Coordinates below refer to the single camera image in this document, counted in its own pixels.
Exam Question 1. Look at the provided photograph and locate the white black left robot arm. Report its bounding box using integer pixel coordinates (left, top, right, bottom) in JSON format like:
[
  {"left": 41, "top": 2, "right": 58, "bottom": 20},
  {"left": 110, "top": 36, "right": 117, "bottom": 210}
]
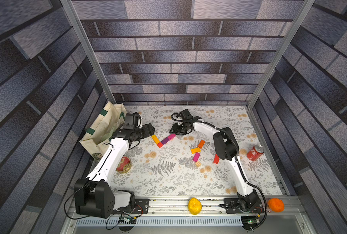
[{"left": 74, "top": 112, "right": 155, "bottom": 218}]

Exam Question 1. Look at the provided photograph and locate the orange wooden block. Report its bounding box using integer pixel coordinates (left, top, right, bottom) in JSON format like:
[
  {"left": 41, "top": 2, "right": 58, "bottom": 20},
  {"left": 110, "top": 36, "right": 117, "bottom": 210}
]
[{"left": 198, "top": 140, "right": 206, "bottom": 149}]

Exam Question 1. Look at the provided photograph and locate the pink wooden block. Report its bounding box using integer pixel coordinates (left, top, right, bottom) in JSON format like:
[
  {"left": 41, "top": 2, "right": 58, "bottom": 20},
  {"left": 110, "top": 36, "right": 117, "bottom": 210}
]
[{"left": 193, "top": 152, "right": 200, "bottom": 162}]

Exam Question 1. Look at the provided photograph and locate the yellow-orange flat wooden block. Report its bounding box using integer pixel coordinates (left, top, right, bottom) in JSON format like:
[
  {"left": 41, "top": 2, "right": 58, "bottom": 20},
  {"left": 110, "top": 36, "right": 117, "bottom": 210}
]
[{"left": 191, "top": 147, "right": 201, "bottom": 154}]

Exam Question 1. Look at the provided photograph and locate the cream green tote bag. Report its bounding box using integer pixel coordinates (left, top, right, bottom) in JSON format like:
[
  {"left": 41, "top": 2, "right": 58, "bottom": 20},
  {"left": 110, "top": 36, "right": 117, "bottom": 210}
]
[{"left": 80, "top": 102, "right": 127, "bottom": 161}]

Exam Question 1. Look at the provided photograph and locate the red wooden block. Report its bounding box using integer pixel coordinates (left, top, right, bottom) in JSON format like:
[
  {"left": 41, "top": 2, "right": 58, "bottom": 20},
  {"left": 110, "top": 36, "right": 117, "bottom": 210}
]
[{"left": 213, "top": 154, "right": 220, "bottom": 164}]

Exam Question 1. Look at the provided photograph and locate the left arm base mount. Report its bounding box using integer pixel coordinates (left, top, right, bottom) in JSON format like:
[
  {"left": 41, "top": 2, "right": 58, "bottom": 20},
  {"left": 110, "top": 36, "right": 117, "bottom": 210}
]
[{"left": 112, "top": 199, "right": 150, "bottom": 215}]

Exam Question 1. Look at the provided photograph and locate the orange-yellow wooden block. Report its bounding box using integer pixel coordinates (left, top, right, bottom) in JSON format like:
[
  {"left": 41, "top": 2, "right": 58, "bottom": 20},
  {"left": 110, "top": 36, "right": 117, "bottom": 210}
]
[{"left": 152, "top": 135, "right": 160, "bottom": 144}]

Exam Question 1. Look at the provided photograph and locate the slotted metal cable tray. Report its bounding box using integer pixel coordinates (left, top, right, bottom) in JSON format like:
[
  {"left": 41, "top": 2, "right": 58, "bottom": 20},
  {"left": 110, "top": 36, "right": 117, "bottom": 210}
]
[{"left": 76, "top": 216, "right": 243, "bottom": 228}]

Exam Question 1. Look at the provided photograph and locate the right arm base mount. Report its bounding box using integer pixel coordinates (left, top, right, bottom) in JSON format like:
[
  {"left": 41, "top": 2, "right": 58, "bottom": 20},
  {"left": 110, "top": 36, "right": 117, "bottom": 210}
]
[{"left": 223, "top": 198, "right": 265, "bottom": 215}]

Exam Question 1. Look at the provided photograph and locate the purple wooden block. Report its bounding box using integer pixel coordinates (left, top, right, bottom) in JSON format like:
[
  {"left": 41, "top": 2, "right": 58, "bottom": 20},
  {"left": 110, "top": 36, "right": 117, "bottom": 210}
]
[{"left": 161, "top": 138, "right": 170, "bottom": 145}]

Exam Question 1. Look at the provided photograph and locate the black corrugated cable hose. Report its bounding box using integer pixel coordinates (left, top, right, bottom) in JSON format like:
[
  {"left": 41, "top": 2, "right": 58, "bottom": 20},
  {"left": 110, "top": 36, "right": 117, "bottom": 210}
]
[{"left": 171, "top": 113, "right": 268, "bottom": 230}]

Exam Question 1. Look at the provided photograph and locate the red soda can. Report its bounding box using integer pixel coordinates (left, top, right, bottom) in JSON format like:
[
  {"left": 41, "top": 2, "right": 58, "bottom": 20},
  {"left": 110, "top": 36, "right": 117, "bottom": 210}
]
[{"left": 247, "top": 144, "right": 264, "bottom": 161}]

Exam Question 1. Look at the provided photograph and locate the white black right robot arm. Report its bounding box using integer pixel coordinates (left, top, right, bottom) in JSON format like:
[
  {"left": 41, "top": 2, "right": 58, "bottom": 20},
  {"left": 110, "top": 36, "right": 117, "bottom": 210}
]
[{"left": 170, "top": 109, "right": 267, "bottom": 213}]

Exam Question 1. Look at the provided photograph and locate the orange mandarin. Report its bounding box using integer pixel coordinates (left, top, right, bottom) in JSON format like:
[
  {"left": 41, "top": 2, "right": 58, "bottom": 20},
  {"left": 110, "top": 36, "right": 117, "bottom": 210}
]
[{"left": 268, "top": 198, "right": 285, "bottom": 213}]

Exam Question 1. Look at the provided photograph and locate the round red tin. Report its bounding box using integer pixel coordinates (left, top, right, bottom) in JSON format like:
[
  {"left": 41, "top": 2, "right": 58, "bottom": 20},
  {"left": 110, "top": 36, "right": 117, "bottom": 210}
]
[{"left": 116, "top": 156, "right": 132, "bottom": 174}]

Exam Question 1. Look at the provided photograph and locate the magenta wooden block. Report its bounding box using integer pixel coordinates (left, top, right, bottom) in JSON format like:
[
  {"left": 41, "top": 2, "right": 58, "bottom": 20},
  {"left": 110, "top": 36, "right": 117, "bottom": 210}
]
[{"left": 168, "top": 134, "right": 176, "bottom": 140}]

